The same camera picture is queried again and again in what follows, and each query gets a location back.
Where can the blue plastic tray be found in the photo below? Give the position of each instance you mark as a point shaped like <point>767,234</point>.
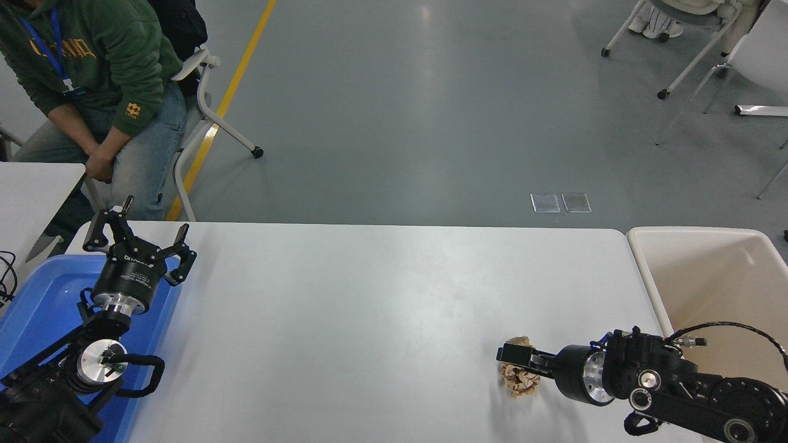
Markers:
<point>43,307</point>

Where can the grey seat rolling chair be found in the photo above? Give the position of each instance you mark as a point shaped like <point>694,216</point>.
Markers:
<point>695,12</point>

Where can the person's left hand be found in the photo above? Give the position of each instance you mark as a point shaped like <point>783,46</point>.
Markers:
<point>101,165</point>

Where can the tan paper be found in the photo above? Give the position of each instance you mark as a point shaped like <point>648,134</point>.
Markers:
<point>520,381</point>

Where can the white side table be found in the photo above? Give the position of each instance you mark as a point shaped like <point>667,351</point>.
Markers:
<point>31,197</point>

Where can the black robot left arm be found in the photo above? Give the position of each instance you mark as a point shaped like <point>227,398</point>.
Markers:
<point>37,406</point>

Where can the black bag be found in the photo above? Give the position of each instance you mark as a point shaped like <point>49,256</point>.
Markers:
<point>181,24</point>

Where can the white chair thin legs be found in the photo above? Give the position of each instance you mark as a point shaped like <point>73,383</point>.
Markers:
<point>760,61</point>

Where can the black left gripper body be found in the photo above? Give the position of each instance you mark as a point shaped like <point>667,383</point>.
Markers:
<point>130,274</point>

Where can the metal floor plate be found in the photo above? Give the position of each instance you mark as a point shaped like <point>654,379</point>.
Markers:
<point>545,203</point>
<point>576,202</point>

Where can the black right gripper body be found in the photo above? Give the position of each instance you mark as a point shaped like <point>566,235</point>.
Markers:
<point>569,375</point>

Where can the white chair on casters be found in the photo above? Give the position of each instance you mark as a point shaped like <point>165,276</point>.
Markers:
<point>206,117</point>

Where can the large pale plastic bin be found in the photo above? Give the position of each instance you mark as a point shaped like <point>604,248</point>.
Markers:
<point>708,277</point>

